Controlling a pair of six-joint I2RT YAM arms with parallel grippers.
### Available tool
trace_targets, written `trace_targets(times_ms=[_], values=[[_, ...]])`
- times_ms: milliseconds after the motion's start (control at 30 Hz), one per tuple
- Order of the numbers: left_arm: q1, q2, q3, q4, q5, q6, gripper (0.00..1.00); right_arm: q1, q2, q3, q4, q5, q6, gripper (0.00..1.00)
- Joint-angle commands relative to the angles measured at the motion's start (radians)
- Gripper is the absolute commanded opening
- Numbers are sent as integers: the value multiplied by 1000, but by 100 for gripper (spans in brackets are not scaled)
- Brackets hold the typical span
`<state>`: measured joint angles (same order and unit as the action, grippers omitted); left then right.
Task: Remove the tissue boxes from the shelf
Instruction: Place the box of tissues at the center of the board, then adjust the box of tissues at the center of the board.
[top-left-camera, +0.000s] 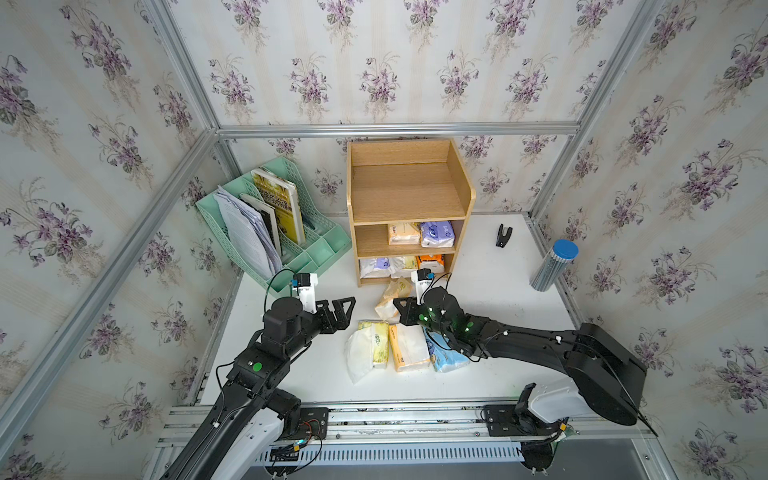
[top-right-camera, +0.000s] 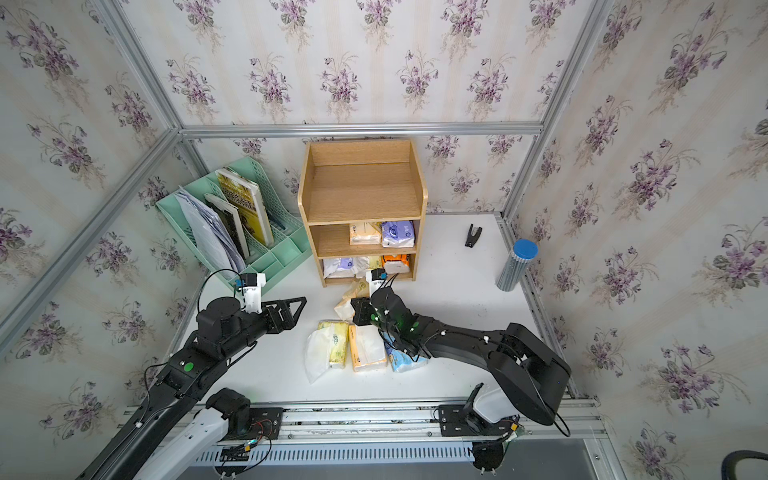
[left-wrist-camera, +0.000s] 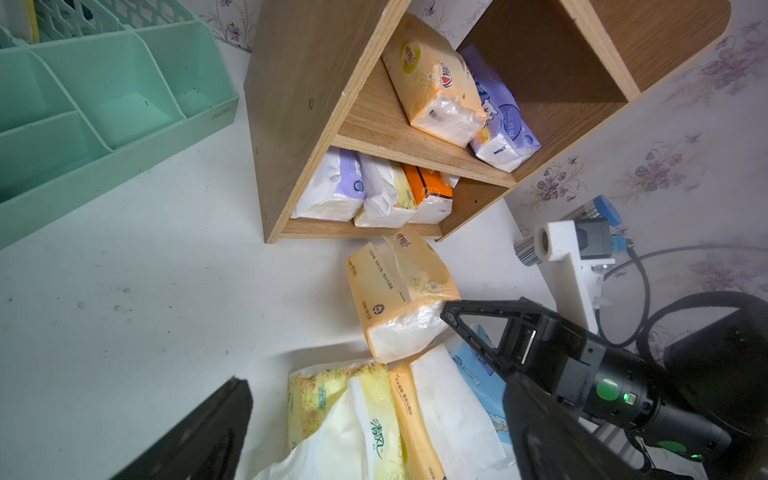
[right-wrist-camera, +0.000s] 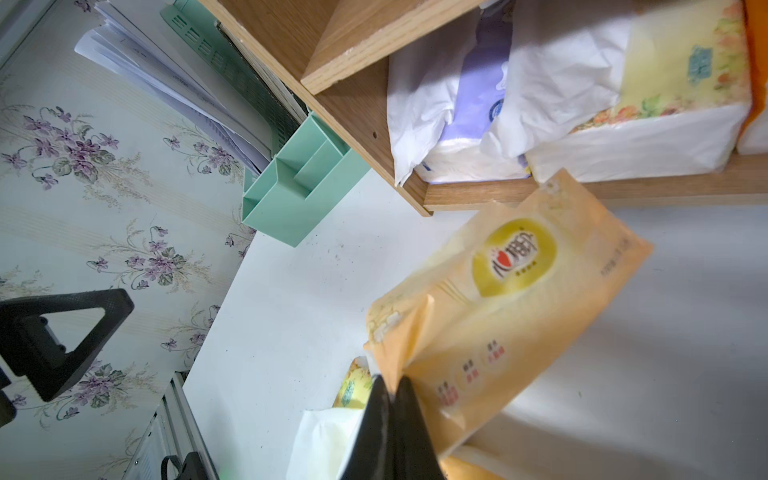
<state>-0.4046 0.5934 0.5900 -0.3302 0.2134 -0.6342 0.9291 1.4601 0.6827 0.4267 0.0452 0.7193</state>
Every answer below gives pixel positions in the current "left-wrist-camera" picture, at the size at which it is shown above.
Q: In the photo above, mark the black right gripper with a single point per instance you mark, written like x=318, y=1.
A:
x=574, y=366

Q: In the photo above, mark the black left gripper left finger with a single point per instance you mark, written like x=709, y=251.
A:
x=206, y=444

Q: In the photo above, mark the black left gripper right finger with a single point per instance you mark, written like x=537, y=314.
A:
x=549, y=444

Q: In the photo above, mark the light blue tissue pack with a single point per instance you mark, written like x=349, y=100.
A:
x=485, y=383

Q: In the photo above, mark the pale orange tissue pack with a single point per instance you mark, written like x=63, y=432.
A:
x=399, y=288
x=433, y=83

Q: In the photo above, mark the orange flower tissue pack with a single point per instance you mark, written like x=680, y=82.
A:
x=445, y=431

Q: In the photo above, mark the yellow green tissue pack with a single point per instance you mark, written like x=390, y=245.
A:
x=341, y=424

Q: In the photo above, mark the purple bear tissue pack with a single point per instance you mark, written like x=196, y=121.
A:
x=505, y=142

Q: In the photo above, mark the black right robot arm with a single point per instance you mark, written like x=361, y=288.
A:
x=706, y=401

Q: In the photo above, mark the bright orange tissue pack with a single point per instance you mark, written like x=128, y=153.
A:
x=432, y=192

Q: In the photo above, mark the white yellow tissue pack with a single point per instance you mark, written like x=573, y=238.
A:
x=389, y=201

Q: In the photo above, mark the white purple tissue pack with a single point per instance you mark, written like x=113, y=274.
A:
x=336, y=191

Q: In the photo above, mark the wooden three-tier shelf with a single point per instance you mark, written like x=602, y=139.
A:
x=316, y=80

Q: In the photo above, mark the blue capped striped cylinder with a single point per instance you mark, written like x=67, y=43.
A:
x=593, y=224

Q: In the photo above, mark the mint green desk organizer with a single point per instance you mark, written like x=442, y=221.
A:
x=94, y=93

